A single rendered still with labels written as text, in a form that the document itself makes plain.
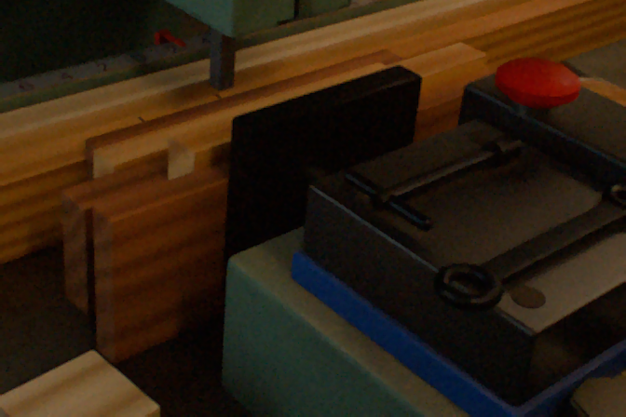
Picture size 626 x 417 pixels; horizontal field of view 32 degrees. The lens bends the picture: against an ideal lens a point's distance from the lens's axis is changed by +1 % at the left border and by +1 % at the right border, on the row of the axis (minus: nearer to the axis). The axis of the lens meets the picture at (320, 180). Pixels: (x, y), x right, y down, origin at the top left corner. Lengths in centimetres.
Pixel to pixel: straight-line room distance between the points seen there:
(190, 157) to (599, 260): 17
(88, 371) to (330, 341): 8
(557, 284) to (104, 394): 15
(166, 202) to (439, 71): 16
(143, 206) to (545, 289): 15
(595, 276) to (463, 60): 21
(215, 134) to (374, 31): 19
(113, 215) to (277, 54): 20
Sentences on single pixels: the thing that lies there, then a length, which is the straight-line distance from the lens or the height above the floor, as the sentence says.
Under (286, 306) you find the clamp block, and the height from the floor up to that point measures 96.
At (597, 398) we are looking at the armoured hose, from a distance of 33.
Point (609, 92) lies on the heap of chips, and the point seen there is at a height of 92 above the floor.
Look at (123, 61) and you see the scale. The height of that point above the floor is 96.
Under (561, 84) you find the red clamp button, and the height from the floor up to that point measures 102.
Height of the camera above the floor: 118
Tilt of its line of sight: 31 degrees down
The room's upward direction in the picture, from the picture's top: 6 degrees clockwise
